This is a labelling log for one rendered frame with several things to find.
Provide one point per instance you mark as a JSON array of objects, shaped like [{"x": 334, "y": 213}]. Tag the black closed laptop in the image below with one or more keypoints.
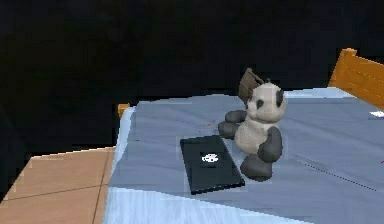
[{"x": 210, "y": 165}]

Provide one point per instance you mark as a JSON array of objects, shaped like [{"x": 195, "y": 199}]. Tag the brown flat book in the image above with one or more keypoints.
[{"x": 248, "y": 86}]

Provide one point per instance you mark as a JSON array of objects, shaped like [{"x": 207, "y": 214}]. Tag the black and white panda toy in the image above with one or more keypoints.
[{"x": 260, "y": 130}]

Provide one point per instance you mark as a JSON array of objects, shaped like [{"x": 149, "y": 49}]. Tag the white and purple small object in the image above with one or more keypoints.
[{"x": 378, "y": 114}]

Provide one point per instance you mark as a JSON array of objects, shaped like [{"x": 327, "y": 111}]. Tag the blue bed with wooden frame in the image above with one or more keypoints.
[{"x": 320, "y": 140}]

